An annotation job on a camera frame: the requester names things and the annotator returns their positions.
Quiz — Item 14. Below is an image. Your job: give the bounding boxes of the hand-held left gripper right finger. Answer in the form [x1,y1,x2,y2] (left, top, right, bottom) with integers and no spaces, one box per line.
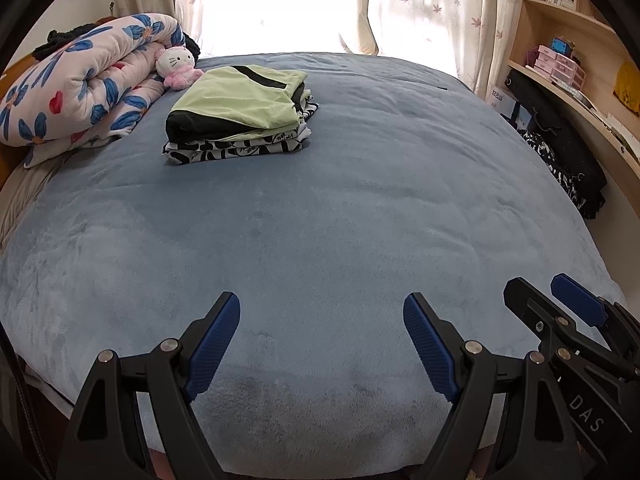
[403,292,583,480]

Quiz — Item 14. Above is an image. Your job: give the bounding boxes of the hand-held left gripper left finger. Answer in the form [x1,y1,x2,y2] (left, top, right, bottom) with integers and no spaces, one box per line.
[56,291,242,480]

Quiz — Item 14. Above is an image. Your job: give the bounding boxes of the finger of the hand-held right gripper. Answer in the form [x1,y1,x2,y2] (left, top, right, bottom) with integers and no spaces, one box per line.
[550,273,640,361]
[502,277,626,378]

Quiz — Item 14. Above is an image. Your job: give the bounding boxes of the green and black jacket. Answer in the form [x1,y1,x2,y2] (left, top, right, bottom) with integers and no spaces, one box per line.
[165,65,313,143]

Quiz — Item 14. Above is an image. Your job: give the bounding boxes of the black and white patterned cloth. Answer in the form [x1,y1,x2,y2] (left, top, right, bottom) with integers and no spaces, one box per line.
[517,129,588,211]

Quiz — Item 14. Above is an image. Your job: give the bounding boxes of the black bag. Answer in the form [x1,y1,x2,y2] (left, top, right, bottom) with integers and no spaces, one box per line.
[505,69,608,220]

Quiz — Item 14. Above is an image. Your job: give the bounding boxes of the blue fleece blanket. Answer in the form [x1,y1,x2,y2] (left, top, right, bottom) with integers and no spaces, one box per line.
[0,51,626,471]

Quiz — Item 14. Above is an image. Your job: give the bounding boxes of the papers on shelf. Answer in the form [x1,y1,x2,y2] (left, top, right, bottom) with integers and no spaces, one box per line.
[562,82,640,153]

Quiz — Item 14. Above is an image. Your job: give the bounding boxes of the black and white printed garment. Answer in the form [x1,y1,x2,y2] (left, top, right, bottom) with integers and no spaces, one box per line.
[161,92,319,166]

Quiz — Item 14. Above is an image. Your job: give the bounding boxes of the white cardboard box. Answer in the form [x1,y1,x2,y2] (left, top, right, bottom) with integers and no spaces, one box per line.
[487,84,521,121]

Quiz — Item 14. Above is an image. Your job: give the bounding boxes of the yellow paper item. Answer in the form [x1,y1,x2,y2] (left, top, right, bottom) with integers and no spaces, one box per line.
[614,60,640,113]

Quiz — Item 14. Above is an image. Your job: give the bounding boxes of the pink storage drawers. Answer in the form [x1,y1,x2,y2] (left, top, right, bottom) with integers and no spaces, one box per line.
[525,45,586,87]

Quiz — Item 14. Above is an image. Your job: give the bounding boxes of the beige bed sheet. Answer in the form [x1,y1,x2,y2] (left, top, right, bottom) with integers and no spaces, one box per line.
[0,160,66,246]

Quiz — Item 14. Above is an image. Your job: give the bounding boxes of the wooden shelf unit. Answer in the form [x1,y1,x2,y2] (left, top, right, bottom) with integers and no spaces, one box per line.
[502,0,640,196]

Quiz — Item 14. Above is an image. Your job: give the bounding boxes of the white and pink plush toy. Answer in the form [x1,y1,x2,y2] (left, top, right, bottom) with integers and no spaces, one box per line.
[155,46,205,91]

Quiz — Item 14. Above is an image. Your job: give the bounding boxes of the floral quilt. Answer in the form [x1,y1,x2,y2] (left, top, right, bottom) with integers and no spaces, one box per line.
[0,12,186,168]

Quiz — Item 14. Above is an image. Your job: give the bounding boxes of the black knitted cloth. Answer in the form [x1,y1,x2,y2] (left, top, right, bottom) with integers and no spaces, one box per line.
[32,24,202,60]

